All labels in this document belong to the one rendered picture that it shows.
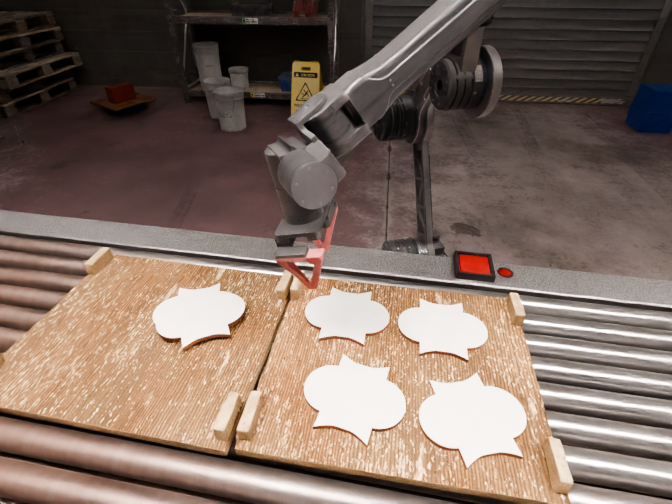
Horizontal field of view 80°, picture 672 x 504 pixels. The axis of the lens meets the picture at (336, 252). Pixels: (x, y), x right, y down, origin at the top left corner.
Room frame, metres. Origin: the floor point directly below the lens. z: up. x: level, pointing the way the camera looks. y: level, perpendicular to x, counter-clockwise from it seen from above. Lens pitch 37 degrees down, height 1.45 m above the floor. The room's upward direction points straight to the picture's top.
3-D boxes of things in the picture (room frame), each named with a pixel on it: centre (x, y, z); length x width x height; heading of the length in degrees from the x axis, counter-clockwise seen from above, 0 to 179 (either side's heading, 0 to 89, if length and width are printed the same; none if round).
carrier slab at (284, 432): (0.40, -0.10, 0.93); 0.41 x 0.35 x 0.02; 81
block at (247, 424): (0.30, 0.11, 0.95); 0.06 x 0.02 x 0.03; 171
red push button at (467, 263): (0.65, -0.29, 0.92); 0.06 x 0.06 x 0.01; 80
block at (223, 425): (0.30, 0.15, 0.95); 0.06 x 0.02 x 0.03; 169
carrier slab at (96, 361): (0.47, 0.31, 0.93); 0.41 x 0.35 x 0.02; 79
